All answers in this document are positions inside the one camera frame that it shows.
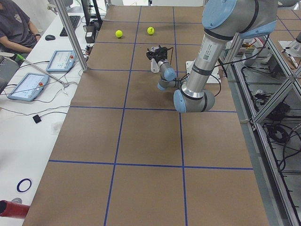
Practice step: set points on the black computer monitor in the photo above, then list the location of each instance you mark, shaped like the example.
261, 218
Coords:
87, 9

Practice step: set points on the yellow tennis ball near edge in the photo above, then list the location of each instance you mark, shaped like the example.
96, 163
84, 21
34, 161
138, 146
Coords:
119, 34

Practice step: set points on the small black square pad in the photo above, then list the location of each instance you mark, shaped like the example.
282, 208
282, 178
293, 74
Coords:
36, 118

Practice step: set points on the far teach pendant tablet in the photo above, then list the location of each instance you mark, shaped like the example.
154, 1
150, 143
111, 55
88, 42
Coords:
61, 61

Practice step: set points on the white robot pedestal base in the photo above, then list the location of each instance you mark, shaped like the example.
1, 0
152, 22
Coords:
213, 76

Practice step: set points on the orange black electronics board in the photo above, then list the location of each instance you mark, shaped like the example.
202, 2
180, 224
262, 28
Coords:
88, 49

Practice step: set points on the yellow Wilson tennis ball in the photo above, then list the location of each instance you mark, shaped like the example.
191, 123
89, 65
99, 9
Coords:
150, 30

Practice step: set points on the black box with label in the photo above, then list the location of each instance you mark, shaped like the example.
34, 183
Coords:
90, 34

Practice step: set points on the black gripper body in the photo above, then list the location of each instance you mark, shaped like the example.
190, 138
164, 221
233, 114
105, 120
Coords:
156, 57

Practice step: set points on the near teach pendant tablet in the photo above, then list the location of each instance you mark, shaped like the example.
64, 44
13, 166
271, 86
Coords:
29, 87

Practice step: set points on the red cylinder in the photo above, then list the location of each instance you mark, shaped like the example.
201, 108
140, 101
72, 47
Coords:
13, 209

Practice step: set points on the black computer mouse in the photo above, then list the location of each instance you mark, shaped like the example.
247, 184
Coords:
50, 37

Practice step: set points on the aluminium frame post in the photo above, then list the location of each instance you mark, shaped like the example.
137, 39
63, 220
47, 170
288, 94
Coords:
71, 33

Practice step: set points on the seated person grey shirt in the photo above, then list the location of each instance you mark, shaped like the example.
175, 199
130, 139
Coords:
18, 34

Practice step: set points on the clear tennis ball can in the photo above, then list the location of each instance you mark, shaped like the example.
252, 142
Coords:
154, 66

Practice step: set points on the teach pendant tablet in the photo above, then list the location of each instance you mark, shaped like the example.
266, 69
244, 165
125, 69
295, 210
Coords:
29, 87
61, 61

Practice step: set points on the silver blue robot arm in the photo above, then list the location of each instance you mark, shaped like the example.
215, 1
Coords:
221, 20

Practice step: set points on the metal rod green handle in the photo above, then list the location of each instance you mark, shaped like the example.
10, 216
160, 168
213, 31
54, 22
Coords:
41, 70

